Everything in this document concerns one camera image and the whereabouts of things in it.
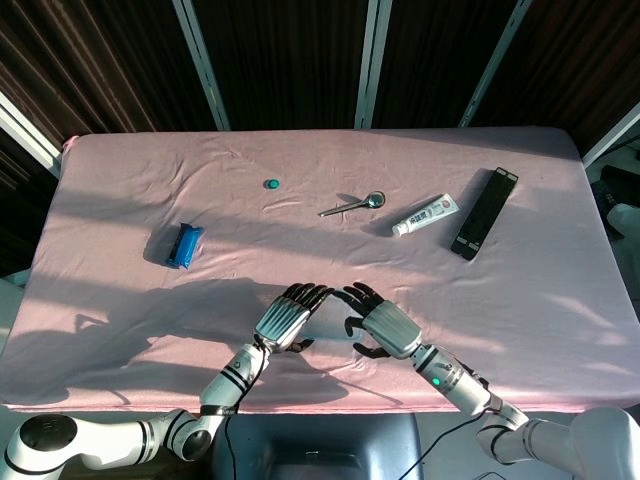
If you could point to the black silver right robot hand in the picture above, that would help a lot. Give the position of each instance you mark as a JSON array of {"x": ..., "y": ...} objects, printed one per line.
[{"x": 392, "y": 327}]

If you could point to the metal frame post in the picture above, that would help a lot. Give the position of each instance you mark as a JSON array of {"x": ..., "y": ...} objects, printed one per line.
[
  {"x": 371, "y": 65},
  {"x": 25, "y": 131},
  {"x": 612, "y": 132},
  {"x": 492, "y": 65},
  {"x": 202, "y": 65}
]

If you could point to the blue snack packet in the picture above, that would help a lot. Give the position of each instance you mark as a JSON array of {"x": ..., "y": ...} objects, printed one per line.
[{"x": 186, "y": 246}]

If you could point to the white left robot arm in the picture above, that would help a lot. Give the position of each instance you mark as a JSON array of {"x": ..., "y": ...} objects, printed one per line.
[{"x": 230, "y": 382}]

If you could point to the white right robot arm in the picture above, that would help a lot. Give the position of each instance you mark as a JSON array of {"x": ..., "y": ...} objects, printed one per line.
[{"x": 460, "y": 385}]

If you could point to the long black rectangular bar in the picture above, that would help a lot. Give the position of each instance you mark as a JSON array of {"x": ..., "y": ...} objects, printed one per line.
[{"x": 484, "y": 214}]

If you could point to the white toothpaste tube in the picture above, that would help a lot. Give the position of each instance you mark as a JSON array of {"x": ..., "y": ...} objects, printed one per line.
[{"x": 425, "y": 216}]

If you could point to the pink tablecloth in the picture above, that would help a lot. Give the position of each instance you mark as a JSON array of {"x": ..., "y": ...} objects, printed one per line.
[{"x": 300, "y": 160}]

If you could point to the teal bottle cap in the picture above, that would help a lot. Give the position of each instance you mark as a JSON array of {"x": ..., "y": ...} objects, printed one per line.
[{"x": 271, "y": 184}]

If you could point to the metal spoon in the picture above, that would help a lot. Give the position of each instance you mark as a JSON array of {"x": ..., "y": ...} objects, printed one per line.
[{"x": 372, "y": 201}]

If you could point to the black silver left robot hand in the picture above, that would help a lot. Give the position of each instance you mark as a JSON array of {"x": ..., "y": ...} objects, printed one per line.
[{"x": 282, "y": 322}]

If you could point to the grey robot torso base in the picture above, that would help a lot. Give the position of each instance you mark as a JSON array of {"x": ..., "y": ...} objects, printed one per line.
[{"x": 320, "y": 445}]

